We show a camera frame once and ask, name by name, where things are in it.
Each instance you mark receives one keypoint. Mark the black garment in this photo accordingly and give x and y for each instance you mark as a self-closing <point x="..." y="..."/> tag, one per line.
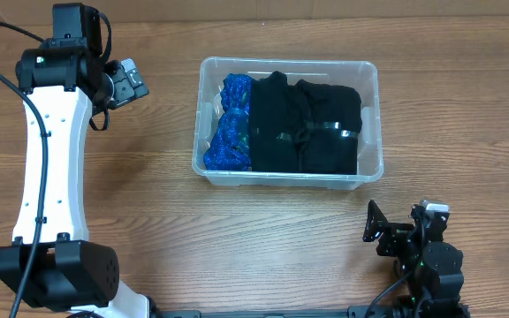
<point x="333" y="129"/>
<point x="273" y="121"/>

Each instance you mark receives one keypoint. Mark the sparkly blue knit garment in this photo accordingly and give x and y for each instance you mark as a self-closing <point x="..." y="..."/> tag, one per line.
<point x="229" y="147"/>

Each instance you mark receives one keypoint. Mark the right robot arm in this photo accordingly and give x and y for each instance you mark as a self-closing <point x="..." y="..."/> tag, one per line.
<point x="428" y="269"/>

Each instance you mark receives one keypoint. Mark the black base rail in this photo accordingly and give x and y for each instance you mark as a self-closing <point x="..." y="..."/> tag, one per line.
<point x="351" y="312"/>

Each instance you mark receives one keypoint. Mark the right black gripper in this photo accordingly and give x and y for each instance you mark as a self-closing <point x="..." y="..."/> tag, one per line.
<point x="376" y="224"/>

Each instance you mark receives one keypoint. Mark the clear plastic storage bin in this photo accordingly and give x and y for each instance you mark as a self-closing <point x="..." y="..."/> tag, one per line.
<point x="360" y="75"/>

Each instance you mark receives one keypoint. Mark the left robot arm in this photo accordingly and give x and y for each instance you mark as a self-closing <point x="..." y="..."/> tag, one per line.
<point x="51" y="261"/>

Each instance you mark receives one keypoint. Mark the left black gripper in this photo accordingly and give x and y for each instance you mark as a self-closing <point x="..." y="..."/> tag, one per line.
<point x="116" y="84"/>

